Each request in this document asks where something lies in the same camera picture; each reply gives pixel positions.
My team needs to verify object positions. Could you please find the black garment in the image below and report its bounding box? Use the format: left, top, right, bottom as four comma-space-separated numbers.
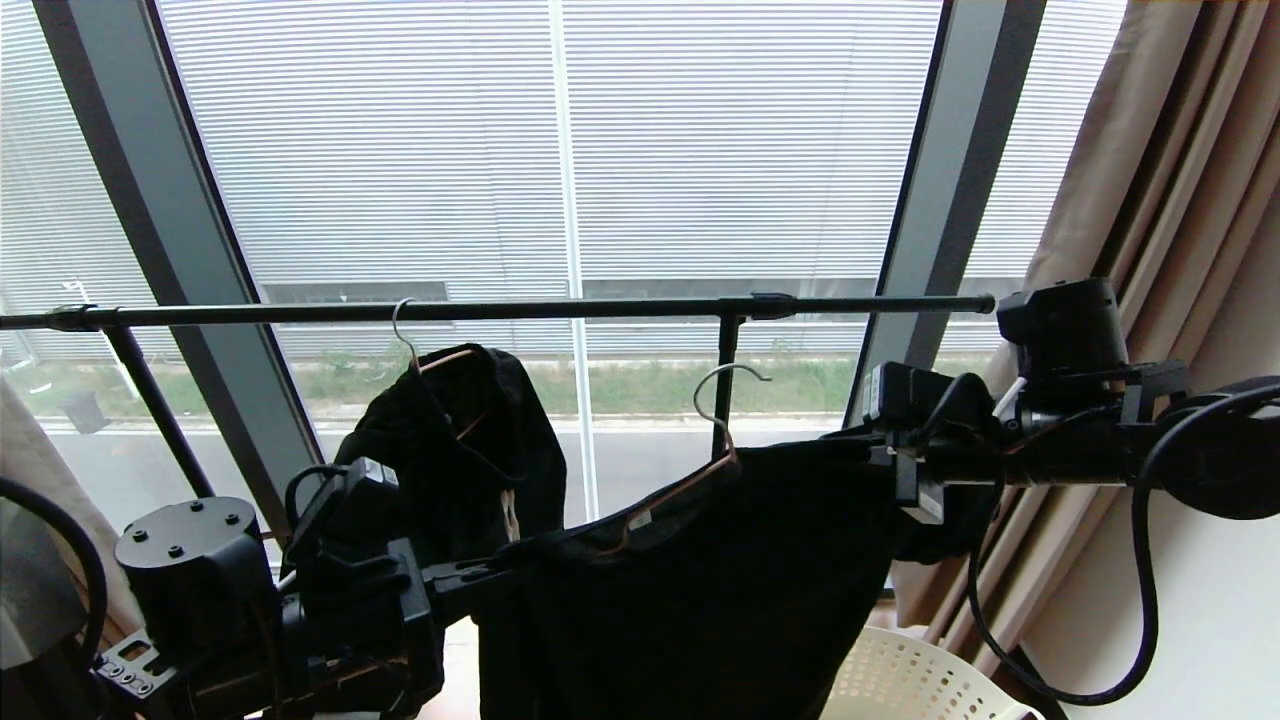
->
468, 435, 1003, 720
330, 343, 569, 566

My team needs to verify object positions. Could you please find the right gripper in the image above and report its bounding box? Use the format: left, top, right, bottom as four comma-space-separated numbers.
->
866, 440, 1003, 528

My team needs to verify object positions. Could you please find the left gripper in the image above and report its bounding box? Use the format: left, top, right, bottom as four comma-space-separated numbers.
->
283, 538, 536, 713

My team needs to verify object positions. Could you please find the brown curtain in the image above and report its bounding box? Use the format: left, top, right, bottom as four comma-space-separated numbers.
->
0, 378, 143, 641
890, 0, 1280, 681

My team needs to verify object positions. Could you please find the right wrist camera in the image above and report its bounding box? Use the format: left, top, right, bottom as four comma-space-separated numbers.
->
862, 362, 963, 443

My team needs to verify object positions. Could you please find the window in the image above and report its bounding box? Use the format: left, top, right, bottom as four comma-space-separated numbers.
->
0, 0, 1131, 591

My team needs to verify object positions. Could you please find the black clothes rack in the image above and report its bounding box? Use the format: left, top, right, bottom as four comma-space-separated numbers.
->
0, 293, 997, 501

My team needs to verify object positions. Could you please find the white laundry basket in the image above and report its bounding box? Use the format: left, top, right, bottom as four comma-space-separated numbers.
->
820, 627, 1043, 720

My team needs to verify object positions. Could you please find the pink clothes hanger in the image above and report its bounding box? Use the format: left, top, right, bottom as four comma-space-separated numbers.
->
391, 298, 493, 441
598, 363, 774, 557

